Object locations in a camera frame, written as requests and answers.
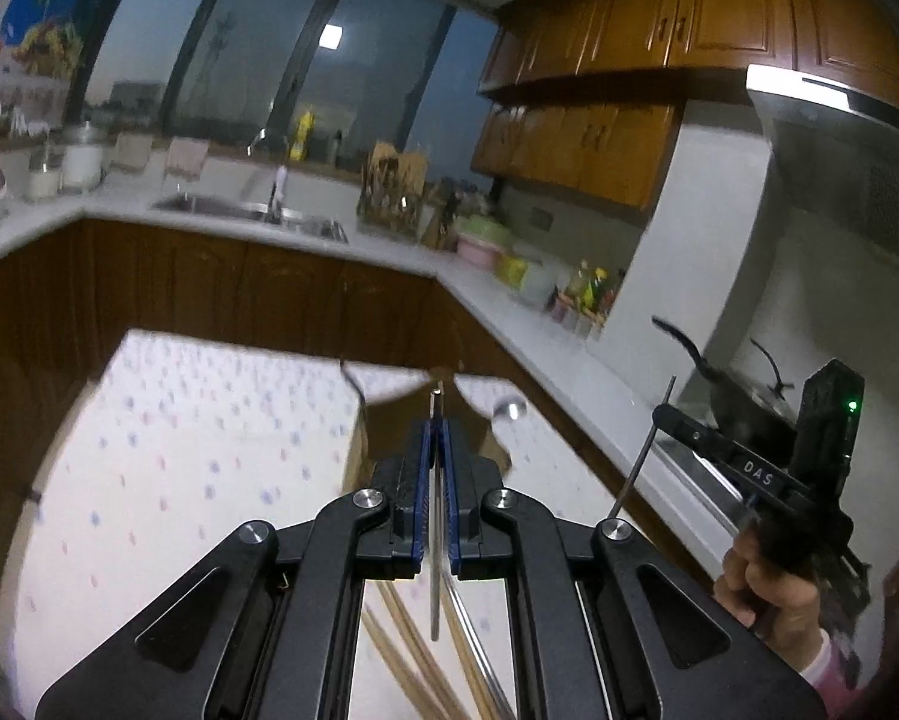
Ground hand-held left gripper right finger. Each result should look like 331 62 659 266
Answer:
441 420 827 720

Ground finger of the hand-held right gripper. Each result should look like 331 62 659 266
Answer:
652 403 730 464

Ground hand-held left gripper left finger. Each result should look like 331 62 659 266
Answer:
33 420 433 720

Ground wooden chopstick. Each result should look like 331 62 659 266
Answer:
361 604 421 720
449 615 496 720
378 583 472 720

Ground person's right forearm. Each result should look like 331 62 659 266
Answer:
793 628 865 715

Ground dish rack with utensils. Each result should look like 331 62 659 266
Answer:
355 139 430 237

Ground person's right hand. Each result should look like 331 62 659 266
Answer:
714 536 827 651

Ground black wok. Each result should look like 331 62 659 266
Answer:
652 315 803 451

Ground spice jar set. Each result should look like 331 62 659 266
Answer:
550 292 608 338

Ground condiment bottle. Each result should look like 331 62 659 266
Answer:
565 261 595 312
591 266 619 316

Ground white dotted tablecloth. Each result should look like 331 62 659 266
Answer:
10 326 721 720

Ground pink and green basket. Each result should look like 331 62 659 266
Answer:
456 211 512 269

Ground knife block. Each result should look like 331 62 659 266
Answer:
419 184 466 250

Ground steel range hood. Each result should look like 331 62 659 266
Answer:
745 64 899 271

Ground wooden base cabinets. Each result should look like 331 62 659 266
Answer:
0 217 721 601

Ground steel kitchen sink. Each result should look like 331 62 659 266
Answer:
151 193 349 243

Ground yellow detergent bottle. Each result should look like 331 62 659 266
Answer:
290 109 317 162

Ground chrome faucet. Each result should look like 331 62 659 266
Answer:
245 127 289 222

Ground pink dish cloth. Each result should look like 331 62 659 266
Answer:
166 136 209 179

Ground white dish cloth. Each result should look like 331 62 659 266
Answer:
112 131 151 173

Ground kitchen window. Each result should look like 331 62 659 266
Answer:
67 0 503 188

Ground white lidded pot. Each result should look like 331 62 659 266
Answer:
59 120 109 192

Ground glass jar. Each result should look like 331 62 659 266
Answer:
25 146 64 200

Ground white pitcher green handle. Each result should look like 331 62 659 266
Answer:
495 251 563 308

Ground low wooden wall cabinet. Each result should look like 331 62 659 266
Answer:
471 101 683 212

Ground tall wooden wall cabinet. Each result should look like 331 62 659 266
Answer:
478 0 899 102

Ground tropical wall poster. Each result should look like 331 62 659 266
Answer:
0 0 143 102

